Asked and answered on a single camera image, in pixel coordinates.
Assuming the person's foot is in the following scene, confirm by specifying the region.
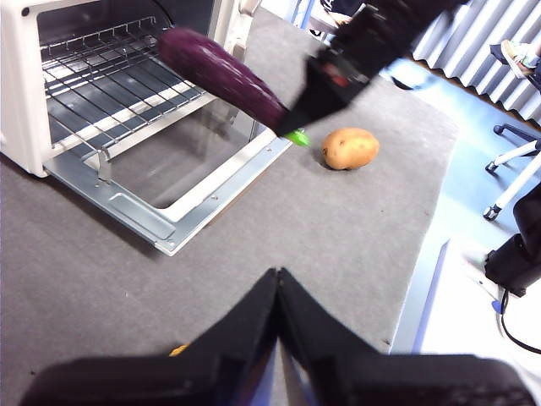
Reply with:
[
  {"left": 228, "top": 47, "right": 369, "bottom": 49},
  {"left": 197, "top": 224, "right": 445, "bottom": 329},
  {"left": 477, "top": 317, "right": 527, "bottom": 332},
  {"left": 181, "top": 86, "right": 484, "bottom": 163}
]
[{"left": 489, "top": 39, "right": 541, "bottom": 81}]

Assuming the white corrugated partition panel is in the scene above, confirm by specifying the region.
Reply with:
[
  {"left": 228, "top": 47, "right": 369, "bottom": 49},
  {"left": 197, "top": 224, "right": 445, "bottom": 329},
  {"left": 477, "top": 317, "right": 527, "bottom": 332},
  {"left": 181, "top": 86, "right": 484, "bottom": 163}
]
[{"left": 412, "top": 0, "right": 541, "bottom": 124}]

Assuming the metal wire oven rack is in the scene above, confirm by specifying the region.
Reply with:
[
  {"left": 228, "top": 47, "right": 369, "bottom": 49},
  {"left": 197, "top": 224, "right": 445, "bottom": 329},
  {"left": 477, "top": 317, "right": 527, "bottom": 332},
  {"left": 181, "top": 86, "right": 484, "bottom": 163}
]
[{"left": 40, "top": 16, "right": 216, "bottom": 156}]

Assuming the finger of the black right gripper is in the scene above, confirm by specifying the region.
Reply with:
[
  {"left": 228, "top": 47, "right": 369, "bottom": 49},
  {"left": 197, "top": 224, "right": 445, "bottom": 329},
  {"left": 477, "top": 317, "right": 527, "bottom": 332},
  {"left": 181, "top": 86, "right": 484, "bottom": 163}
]
[{"left": 275, "top": 82, "right": 352, "bottom": 137}]

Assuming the black bag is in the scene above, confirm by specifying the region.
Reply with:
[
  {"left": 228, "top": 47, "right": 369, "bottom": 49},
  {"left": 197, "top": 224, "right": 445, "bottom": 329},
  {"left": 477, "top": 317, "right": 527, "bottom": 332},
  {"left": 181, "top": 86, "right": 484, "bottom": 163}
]
[{"left": 484, "top": 192, "right": 541, "bottom": 298}]

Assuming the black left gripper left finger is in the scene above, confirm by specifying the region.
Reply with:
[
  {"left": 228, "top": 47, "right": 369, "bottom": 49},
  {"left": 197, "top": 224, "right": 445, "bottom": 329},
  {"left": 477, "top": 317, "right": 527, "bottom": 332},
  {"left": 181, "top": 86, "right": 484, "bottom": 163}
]
[{"left": 19, "top": 266, "right": 280, "bottom": 406}]

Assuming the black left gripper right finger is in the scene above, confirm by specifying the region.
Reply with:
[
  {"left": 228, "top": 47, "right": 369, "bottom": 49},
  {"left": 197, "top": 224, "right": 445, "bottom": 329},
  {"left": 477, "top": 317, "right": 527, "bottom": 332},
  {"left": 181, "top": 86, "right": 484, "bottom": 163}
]
[{"left": 277, "top": 266, "right": 538, "bottom": 406}]

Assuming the white office chair base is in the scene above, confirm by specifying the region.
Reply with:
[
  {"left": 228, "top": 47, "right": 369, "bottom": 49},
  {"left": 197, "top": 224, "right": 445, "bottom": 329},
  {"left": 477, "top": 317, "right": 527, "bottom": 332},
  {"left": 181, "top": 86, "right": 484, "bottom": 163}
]
[{"left": 484, "top": 123, "right": 541, "bottom": 221}]

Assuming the brown potato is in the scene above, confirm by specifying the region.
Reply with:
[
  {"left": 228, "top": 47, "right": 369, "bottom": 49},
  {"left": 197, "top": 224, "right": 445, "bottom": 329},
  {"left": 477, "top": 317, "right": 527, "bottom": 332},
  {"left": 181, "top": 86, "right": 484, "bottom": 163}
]
[{"left": 320, "top": 127, "right": 380, "bottom": 171}]

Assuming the white toaster oven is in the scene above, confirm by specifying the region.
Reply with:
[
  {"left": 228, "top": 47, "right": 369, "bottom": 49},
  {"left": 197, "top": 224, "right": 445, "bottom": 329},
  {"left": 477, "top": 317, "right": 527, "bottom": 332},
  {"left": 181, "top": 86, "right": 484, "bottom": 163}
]
[{"left": 0, "top": 0, "right": 263, "bottom": 178}]

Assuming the black floor cable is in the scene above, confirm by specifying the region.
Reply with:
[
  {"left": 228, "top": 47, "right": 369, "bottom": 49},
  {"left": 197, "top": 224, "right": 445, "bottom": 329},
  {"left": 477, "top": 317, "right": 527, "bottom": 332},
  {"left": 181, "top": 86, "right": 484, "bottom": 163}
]
[{"left": 500, "top": 289, "right": 541, "bottom": 354}]

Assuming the purple eggplant with green stem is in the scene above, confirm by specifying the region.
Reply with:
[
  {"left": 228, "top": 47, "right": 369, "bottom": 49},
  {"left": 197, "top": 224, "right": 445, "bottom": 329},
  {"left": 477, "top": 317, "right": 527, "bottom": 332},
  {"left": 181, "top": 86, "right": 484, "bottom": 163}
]
[{"left": 158, "top": 27, "right": 312, "bottom": 147}]

